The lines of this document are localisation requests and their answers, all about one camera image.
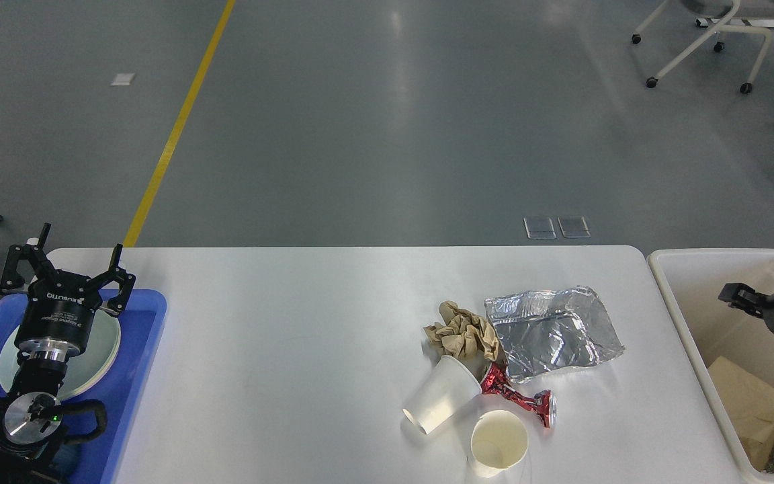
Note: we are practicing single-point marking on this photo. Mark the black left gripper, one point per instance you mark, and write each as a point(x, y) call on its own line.
point(58, 323)

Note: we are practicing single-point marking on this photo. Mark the brown paper bag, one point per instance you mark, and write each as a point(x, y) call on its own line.
point(749, 403)

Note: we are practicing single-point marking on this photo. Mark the light green plate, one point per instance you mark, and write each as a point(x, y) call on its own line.
point(84, 371)

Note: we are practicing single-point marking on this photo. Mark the silver foil bag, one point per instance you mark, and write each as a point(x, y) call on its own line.
point(543, 331)

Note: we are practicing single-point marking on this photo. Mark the red foil wrapper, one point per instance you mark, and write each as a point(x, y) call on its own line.
point(543, 404)

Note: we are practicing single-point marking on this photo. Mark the brown paper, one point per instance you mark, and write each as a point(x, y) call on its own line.
point(463, 334)

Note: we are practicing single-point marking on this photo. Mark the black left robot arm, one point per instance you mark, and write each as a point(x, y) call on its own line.
point(35, 425)

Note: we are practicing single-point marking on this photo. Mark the white plastic bin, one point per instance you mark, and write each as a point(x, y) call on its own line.
point(690, 281)

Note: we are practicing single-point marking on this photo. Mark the blue plastic tray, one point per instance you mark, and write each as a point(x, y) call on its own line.
point(120, 389)

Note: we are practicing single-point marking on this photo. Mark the floor outlet cover right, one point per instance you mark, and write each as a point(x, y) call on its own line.
point(574, 227)

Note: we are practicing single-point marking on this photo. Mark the floor outlet cover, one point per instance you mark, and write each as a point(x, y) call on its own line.
point(539, 228)
point(574, 227)

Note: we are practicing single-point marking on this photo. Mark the floor outlet cover left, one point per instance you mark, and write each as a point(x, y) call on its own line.
point(539, 228)

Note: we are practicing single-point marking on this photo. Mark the upright white paper cup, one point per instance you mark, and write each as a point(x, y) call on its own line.
point(499, 441)

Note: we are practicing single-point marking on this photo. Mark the white office chair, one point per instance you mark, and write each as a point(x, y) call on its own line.
point(726, 17)

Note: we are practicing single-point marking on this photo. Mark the tipped white paper cup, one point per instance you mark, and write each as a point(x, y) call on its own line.
point(446, 390)

